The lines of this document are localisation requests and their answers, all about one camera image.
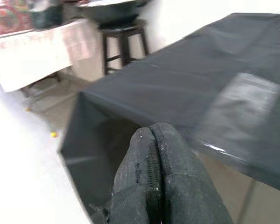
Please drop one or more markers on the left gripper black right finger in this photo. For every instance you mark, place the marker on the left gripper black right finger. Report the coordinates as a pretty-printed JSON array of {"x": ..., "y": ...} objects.
[{"x": 189, "y": 182}]

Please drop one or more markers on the black round stool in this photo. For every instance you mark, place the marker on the black round stool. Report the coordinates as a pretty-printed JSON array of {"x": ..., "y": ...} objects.
[{"x": 123, "y": 28}]

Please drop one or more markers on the small yellow foot cap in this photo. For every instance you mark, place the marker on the small yellow foot cap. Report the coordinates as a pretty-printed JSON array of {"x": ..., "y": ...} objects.
[{"x": 54, "y": 134}]

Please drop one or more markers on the clear tape strip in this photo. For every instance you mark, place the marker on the clear tape strip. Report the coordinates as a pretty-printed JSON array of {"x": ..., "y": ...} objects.
[{"x": 242, "y": 100}]

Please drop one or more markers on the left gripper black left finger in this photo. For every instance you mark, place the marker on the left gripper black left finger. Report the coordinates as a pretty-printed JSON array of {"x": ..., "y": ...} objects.
[{"x": 133, "y": 177}]

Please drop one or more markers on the beige fringed cloth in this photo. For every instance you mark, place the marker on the beige fringed cloth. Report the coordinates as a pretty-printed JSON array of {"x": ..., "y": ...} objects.
[{"x": 37, "y": 53}]

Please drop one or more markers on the dark round pot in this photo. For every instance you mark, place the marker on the dark round pot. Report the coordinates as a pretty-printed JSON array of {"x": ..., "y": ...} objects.
[{"x": 46, "y": 14}]

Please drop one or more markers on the black metal bowl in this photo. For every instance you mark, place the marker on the black metal bowl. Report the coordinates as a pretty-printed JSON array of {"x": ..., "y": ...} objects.
[{"x": 112, "y": 12}]

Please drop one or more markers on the red printed box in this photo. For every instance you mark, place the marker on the red printed box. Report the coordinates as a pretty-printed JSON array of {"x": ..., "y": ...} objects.
[{"x": 7, "y": 18}]

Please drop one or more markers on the black tablecloth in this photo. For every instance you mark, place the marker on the black tablecloth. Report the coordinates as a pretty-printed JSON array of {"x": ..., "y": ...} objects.
[{"x": 177, "y": 70}]

